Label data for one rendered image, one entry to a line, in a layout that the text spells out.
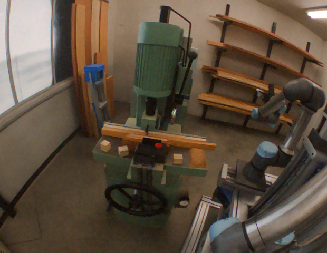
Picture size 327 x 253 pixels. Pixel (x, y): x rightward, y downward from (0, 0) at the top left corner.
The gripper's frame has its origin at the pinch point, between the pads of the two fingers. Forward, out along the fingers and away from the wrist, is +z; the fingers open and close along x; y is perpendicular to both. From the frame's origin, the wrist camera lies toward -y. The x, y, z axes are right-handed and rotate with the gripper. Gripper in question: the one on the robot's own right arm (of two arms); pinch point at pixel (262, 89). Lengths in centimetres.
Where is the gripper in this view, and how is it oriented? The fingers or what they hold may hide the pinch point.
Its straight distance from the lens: 138.6
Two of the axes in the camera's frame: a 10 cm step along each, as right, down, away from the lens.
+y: 0.1, 8.6, 5.1
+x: 9.9, 0.8, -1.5
